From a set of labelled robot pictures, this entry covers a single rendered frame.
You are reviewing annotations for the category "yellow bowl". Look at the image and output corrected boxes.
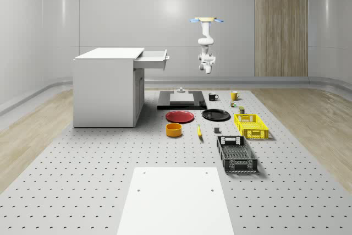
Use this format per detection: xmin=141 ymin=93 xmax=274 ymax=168
xmin=166 ymin=123 xmax=183 ymax=138

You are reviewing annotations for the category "yellow basket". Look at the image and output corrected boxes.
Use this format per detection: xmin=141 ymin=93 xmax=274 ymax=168
xmin=234 ymin=113 xmax=270 ymax=140

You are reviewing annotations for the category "black plate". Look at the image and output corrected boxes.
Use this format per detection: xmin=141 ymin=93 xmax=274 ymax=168
xmin=201 ymin=108 xmax=232 ymax=122

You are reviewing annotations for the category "white board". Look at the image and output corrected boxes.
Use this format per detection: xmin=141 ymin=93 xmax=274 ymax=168
xmin=117 ymin=167 xmax=235 ymax=235

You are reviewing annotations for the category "white cabinet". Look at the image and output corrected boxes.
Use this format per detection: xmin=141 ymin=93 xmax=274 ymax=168
xmin=73 ymin=47 xmax=146 ymax=129

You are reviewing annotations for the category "dark grey basket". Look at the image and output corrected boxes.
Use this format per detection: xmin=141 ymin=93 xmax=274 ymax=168
xmin=216 ymin=135 xmax=259 ymax=172

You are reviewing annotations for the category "black stove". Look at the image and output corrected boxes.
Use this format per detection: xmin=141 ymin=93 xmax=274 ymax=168
xmin=157 ymin=87 xmax=208 ymax=111

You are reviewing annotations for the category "white drawer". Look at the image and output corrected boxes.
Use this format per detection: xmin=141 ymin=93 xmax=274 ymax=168
xmin=133 ymin=49 xmax=171 ymax=72

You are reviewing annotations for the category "red plate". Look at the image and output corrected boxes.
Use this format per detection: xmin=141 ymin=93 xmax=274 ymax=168
xmin=165 ymin=110 xmax=195 ymax=124

